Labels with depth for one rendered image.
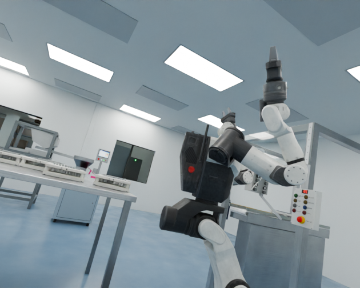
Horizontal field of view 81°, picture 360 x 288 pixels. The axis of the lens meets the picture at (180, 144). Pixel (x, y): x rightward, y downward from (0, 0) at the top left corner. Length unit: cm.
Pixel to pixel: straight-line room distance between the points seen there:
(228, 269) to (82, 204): 327
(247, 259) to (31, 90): 644
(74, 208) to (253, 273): 290
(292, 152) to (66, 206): 370
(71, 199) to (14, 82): 410
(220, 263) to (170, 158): 647
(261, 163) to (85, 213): 359
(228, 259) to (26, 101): 654
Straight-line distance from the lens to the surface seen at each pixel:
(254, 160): 90
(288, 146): 93
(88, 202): 413
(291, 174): 89
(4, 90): 719
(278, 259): 285
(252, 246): 256
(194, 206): 104
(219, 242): 110
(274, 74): 95
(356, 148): 241
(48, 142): 488
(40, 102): 701
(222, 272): 119
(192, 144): 104
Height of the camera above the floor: 102
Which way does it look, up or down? 11 degrees up
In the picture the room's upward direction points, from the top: 14 degrees clockwise
